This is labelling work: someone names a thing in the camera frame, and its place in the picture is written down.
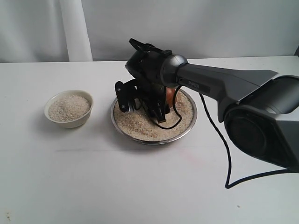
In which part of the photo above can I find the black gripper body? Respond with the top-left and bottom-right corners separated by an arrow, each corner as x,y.
125,49 -> 168,103

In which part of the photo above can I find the brown wooden cup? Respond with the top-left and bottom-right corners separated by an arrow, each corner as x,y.
166,87 -> 177,109

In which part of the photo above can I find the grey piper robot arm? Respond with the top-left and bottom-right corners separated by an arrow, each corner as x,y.
115,50 -> 299,172

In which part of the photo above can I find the rice in steel plate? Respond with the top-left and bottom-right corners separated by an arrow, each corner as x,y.
113,91 -> 194,141

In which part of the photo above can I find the small cream ceramic bowl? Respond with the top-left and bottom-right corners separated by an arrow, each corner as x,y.
44,90 -> 93,129

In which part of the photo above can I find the rice in small bowl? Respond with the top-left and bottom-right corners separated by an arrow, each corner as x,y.
48,95 -> 91,122

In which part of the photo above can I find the round steel plate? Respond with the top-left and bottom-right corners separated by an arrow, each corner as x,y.
110,90 -> 197,145

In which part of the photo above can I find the white backdrop cloth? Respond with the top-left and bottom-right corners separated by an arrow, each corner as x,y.
0,0 -> 299,63

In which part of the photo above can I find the black cable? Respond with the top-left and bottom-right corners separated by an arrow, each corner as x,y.
128,37 -> 292,189

